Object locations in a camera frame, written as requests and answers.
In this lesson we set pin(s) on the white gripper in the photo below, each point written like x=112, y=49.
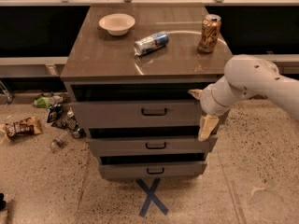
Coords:
x=206, y=102

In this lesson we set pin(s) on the grey top drawer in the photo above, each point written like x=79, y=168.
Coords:
x=137, y=114

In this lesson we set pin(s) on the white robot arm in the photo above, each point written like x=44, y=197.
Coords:
x=244, y=77

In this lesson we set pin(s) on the grey bottom drawer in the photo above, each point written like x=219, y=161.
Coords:
x=152, y=170

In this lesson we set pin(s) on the grey drawer cabinet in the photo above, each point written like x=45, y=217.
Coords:
x=104, y=68

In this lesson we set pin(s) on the orange upright can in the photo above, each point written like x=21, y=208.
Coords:
x=211, y=27

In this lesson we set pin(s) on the blue silver lying can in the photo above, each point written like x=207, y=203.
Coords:
x=151, y=43

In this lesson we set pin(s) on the blue tape cross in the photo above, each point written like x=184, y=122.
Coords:
x=151, y=197

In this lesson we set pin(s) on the white bowl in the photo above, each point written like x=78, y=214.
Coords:
x=117, y=24

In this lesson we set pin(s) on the black patterned snack bag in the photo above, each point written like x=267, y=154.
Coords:
x=62, y=117

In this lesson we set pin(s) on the clear plastic bottle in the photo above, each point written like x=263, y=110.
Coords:
x=58, y=142

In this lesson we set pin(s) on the green crumpled bag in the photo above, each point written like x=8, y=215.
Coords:
x=43, y=100

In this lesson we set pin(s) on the brown snack bag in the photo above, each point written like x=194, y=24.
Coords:
x=28, y=126

